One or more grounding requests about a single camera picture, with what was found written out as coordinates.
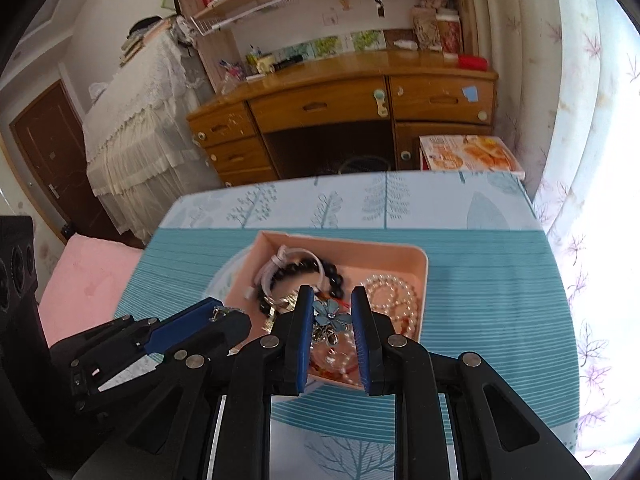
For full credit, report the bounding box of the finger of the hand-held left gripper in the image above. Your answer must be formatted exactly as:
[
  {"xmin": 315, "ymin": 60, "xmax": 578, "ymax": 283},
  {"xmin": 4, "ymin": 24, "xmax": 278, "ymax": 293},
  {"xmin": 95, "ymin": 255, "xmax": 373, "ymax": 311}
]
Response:
[
  {"xmin": 69, "ymin": 297, "xmax": 224, "ymax": 377},
  {"xmin": 74, "ymin": 311, "xmax": 252, "ymax": 417}
]

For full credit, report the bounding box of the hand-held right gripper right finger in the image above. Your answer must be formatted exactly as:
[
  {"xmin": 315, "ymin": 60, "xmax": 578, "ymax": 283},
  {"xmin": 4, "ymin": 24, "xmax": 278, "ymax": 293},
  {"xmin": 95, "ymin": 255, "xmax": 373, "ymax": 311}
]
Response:
[{"xmin": 350, "ymin": 286, "xmax": 593, "ymax": 480}]

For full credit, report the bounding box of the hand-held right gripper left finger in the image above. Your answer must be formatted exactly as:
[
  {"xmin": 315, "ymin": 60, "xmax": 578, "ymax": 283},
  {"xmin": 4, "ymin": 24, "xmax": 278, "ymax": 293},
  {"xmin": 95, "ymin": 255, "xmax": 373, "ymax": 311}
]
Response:
[{"xmin": 72, "ymin": 285, "xmax": 315, "ymax": 480}]

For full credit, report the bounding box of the red string bead bracelet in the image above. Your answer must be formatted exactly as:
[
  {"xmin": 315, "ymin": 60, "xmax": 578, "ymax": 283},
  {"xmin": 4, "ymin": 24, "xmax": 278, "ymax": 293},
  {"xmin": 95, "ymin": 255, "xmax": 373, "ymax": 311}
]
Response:
[{"xmin": 309, "ymin": 297, "xmax": 364, "ymax": 384}]

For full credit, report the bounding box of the blue flower hair clip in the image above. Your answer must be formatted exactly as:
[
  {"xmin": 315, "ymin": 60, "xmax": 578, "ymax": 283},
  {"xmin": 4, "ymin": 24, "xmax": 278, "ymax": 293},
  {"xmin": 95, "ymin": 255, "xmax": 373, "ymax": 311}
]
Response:
[{"xmin": 311, "ymin": 299, "xmax": 355, "ymax": 346}]

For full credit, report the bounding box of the white pearl necklace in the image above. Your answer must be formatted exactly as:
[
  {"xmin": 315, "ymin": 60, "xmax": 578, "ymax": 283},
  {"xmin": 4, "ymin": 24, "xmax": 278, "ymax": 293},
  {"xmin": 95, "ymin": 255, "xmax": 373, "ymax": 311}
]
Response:
[{"xmin": 361, "ymin": 274, "xmax": 420, "ymax": 342}]

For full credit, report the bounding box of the pink strap smartwatch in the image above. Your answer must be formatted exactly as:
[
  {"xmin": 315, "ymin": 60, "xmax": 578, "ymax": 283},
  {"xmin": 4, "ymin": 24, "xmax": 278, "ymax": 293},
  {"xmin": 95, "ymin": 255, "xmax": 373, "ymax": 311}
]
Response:
[{"xmin": 247, "ymin": 245, "xmax": 324, "ymax": 306}]

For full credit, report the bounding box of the pink plastic box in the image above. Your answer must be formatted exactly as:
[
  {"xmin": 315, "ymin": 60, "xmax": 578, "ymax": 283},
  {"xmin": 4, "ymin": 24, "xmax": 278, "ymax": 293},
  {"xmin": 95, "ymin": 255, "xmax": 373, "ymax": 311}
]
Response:
[{"xmin": 220, "ymin": 230, "xmax": 430, "ymax": 390}]

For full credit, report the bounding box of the pink blanket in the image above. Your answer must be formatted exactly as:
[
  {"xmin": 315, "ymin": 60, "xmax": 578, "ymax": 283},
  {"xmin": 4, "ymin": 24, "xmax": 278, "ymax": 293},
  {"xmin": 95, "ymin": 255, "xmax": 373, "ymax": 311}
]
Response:
[{"xmin": 39, "ymin": 234, "xmax": 147, "ymax": 347}]

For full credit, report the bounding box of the tree print bedsheet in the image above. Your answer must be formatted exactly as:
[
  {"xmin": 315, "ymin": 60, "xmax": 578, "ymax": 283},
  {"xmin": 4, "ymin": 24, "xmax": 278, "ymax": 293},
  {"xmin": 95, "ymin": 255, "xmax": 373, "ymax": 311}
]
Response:
[{"xmin": 117, "ymin": 170, "xmax": 584, "ymax": 480}]

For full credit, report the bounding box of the wooden desk drawer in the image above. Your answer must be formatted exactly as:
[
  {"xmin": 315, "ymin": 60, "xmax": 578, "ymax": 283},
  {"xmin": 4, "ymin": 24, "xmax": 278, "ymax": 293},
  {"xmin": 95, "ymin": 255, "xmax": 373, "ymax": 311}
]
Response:
[
  {"xmin": 189, "ymin": 105, "xmax": 259, "ymax": 146},
  {"xmin": 248, "ymin": 77, "xmax": 394, "ymax": 134},
  {"xmin": 202, "ymin": 137, "xmax": 271, "ymax": 176},
  {"xmin": 389, "ymin": 75, "xmax": 496, "ymax": 124}
]

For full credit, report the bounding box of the cream lace furniture cover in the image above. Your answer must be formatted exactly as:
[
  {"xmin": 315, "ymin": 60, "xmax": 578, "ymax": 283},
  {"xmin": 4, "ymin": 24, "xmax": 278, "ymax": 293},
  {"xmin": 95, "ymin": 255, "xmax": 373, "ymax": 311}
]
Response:
[{"xmin": 82, "ymin": 25, "xmax": 222, "ymax": 244}]

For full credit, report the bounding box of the brown wooden door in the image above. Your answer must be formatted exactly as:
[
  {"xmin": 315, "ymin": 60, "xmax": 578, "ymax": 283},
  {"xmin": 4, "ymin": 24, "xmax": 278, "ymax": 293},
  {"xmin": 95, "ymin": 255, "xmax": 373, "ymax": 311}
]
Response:
[{"xmin": 10, "ymin": 80, "xmax": 147, "ymax": 249}]

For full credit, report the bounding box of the wooden desk cabinet door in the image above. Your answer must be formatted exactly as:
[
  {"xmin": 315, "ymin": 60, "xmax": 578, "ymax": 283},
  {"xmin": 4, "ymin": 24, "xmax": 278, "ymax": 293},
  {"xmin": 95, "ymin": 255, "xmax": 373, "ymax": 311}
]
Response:
[{"xmin": 395, "ymin": 122, "xmax": 497, "ymax": 172}]

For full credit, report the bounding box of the orange printed magazine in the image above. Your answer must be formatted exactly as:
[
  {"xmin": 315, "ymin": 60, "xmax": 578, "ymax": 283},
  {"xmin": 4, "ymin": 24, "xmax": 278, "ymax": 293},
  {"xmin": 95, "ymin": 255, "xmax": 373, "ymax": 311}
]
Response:
[{"xmin": 419, "ymin": 134, "xmax": 526, "ymax": 179}]

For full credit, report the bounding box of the wooden desk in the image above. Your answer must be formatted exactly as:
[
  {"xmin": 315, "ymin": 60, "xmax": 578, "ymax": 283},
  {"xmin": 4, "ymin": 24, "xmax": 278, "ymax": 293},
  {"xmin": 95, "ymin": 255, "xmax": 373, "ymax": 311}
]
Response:
[{"xmin": 186, "ymin": 50, "xmax": 500, "ymax": 189}]

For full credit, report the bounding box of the stack of books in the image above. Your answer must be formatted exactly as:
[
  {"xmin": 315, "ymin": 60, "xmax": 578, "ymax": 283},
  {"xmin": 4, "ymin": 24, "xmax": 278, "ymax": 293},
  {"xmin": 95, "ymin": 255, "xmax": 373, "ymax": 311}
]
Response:
[{"xmin": 120, "ymin": 17, "xmax": 172, "ymax": 66}]

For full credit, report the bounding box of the floral white curtain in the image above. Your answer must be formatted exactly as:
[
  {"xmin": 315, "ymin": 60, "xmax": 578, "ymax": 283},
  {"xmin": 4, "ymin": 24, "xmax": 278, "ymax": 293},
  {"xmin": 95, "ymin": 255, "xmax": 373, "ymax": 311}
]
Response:
[{"xmin": 465, "ymin": 0, "xmax": 640, "ymax": 471}]

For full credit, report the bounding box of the floral patterned container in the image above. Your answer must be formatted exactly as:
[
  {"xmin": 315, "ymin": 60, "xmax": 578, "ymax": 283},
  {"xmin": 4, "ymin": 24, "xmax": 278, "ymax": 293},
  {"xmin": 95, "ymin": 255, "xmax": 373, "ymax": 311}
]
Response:
[{"xmin": 412, "ymin": 7, "xmax": 444, "ymax": 51}]

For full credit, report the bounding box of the wooden desk shelf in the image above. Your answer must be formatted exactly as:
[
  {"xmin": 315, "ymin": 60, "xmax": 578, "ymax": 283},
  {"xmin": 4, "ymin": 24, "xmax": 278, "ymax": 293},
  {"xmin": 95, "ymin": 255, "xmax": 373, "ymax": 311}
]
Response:
[{"xmin": 166, "ymin": 0, "xmax": 478, "ymax": 95}]

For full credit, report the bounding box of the black bead bracelet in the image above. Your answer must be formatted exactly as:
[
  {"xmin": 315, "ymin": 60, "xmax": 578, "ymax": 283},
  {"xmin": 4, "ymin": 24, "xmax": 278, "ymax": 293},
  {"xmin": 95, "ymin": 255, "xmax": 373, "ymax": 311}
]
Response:
[{"xmin": 257, "ymin": 256, "xmax": 346, "ymax": 319}]

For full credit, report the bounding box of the white wire shelf basket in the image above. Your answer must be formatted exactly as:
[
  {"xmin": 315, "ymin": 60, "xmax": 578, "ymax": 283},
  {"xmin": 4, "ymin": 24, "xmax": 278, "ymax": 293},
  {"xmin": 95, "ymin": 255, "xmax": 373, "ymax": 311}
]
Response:
[{"xmin": 190, "ymin": 0, "xmax": 297, "ymax": 37}]

